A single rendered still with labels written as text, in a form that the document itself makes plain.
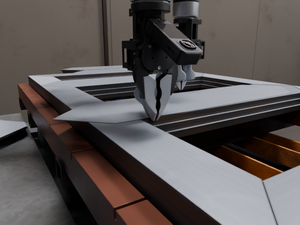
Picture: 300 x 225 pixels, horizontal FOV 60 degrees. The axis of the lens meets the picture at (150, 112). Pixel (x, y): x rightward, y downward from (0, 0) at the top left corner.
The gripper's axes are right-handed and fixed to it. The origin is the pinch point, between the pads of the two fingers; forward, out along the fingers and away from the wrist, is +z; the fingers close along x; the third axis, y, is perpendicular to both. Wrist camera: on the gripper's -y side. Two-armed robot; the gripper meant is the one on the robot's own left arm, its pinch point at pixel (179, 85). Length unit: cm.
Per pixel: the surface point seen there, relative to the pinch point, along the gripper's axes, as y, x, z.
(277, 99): 24.6, 14.8, 1.7
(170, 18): -215, 151, -43
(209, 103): 21.2, -7.1, 0.9
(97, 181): 36, -41, 5
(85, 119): 19.6, -37.1, 0.8
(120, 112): 18.3, -29.3, 0.8
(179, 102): 16.7, -12.7, 0.9
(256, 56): -213, 324, 8
